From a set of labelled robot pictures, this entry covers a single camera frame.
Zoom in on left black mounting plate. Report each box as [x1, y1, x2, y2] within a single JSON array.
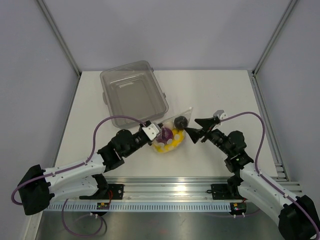
[[79, 184, 125, 200]]

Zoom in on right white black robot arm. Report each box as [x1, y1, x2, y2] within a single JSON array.
[[185, 116, 320, 240]]

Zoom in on dark round toy fruit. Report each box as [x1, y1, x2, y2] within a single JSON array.
[[173, 115, 189, 131]]

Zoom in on white toy food piece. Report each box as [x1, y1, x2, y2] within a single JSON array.
[[163, 120, 175, 130]]

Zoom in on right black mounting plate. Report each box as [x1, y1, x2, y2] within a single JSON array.
[[210, 183, 244, 200]]

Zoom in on right small circuit board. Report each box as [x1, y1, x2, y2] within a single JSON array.
[[232, 202, 247, 212]]

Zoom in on small circuit board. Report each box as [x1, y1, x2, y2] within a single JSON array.
[[96, 202, 110, 210], [232, 202, 247, 212]]

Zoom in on left aluminium frame post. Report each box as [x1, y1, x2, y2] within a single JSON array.
[[35, 0, 82, 78]]

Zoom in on left small circuit board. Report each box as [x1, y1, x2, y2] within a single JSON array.
[[96, 202, 110, 210]]

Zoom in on clear grey plastic bin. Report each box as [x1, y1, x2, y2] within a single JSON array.
[[99, 60, 169, 121]]

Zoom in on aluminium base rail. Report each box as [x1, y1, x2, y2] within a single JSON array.
[[33, 176, 306, 202]]

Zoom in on black mounting plate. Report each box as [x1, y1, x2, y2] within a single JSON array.
[[79, 184, 125, 200], [210, 183, 244, 200]]

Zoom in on clear zip top bag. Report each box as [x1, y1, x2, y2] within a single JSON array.
[[151, 107, 193, 154]]

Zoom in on right aluminium frame post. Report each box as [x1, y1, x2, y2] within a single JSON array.
[[252, 0, 300, 77]]

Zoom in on aluminium frame post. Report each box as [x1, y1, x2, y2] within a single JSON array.
[[35, 0, 82, 78], [252, 0, 300, 77]]

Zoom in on white slotted cable duct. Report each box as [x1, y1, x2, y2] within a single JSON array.
[[45, 201, 231, 213]]

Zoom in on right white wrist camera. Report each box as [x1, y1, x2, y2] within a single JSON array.
[[213, 109, 228, 122]]

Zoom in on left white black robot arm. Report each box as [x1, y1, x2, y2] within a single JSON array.
[[17, 124, 160, 216]]

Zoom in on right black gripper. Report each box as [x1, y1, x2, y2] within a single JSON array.
[[184, 117, 233, 156]]

